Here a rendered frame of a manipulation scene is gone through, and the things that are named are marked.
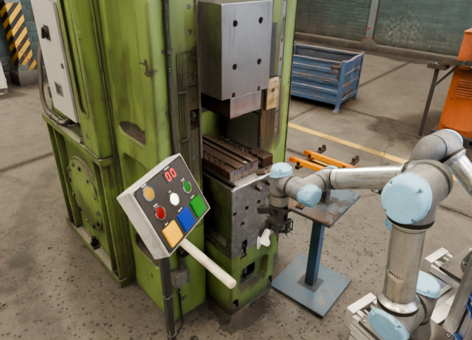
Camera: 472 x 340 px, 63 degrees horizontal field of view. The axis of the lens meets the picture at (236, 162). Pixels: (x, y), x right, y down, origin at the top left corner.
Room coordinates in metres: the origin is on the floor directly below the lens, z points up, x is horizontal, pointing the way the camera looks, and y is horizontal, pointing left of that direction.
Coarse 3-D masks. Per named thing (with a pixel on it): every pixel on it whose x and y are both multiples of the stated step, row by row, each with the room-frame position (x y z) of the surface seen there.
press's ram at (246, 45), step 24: (216, 0) 1.76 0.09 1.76; (240, 0) 1.77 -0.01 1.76; (264, 0) 1.79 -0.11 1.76; (216, 24) 1.65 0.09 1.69; (240, 24) 1.70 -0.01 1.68; (264, 24) 1.79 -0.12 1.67; (216, 48) 1.65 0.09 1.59; (240, 48) 1.70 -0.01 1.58; (264, 48) 1.80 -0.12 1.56; (216, 72) 1.65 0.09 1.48; (240, 72) 1.70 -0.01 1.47; (264, 72) 1.80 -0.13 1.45; (216, 96) 1.65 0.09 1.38
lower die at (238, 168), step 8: (208, 136) 2.06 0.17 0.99; (208, 144) 1.94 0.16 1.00; (224, 144) 1.96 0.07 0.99; (216, 152) 1.86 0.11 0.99; (224, 152) 1.84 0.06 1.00; (240, 152) 1.86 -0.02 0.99; (208, 160) 1.79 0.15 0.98; (216, 160) 1.79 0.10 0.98; (224, 160) 1.77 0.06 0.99; (232, 160) 1.77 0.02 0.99; (240, 160) 1.75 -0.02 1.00; (256, 160) 1.79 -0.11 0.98; (216, 168) 1.73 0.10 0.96; (224, 168) 1.71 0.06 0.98; (232, 168) 1.71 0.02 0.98; (240, 168) 1.71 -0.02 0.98; (248, 168) 1.75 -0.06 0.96; (256, 168) 1.79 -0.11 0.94; (224, 176) 1.69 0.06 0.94; (232, 176) 1.67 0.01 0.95; (240, 176) 1.71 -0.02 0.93
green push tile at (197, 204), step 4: (196, 196) 1.35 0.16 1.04; (192, 200) 1.32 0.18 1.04; (196, 200) 1.33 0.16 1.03; (200, 200) 1.35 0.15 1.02; (192, 204) 1.30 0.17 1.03; (196, 204) 1.32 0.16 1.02; (200, 204) 1.34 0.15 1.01; (204, 204) 1.36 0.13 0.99; (192, 208) 1.30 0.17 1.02; (196, 208) 1.31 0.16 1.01; (200, 208) 1.33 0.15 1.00; (204, 208) 1.34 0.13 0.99; (196, 212) 1.29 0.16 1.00; (200, 212) 1.31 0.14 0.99
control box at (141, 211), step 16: (176, 160) 1.39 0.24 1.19; (144, 176) 1.29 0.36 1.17; (160, 176) 1.27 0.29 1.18; (176, 176) 1.34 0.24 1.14; (192, 176) 1.41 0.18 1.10; (128, 192) 1.14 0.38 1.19; (160, 192) 1.22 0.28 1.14; (176, 192) 1.29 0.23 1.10; (192, 192) 1.35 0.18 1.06; (128, 208) 1.13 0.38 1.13; (144, 208) 1.13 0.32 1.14; (176, 208) 1.24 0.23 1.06; (208, 208) 1.37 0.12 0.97; (144, 224) 1.11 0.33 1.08; (160, 224) 1.13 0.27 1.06; (144, 240) 1.11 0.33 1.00; (160, 240) 1.09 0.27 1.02; (160, 256) 1.09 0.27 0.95
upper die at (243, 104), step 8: (208, 96) 1.78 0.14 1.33; (240, 96) 1.70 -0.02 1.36; (248, 96) 1.73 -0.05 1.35; (256, 96) 1.77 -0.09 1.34; (208, 104) 1.78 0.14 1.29; (216, 104) 1.73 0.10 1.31; (224, 104) 1.69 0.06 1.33; (232, 104) 1.67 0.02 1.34; (240, 104) 1.70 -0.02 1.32; (248, 104) 1.74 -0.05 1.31; (256, 104) 1.77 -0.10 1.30; (224, 112) 1.69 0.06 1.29; (232, 112) 1.67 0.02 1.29; (240, 112) 1.70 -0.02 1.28
